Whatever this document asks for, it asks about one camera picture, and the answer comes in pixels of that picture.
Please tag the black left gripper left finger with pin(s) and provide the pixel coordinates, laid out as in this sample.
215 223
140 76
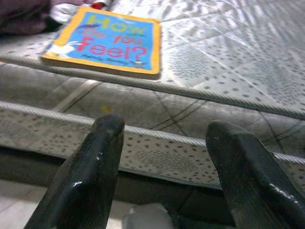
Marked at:
90 167

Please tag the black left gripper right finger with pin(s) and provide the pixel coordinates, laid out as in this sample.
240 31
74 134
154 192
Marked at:
247 179

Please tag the How do you feel book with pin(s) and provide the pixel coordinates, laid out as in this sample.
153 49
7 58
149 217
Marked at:
109 40

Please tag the purple Mickey Mouse blanket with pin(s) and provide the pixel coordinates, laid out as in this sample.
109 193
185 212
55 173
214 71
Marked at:
21 16

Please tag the white quilted mattress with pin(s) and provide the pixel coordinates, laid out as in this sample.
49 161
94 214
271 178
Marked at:
214 59

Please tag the dark bed frame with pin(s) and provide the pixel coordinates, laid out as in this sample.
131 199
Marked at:
143 190

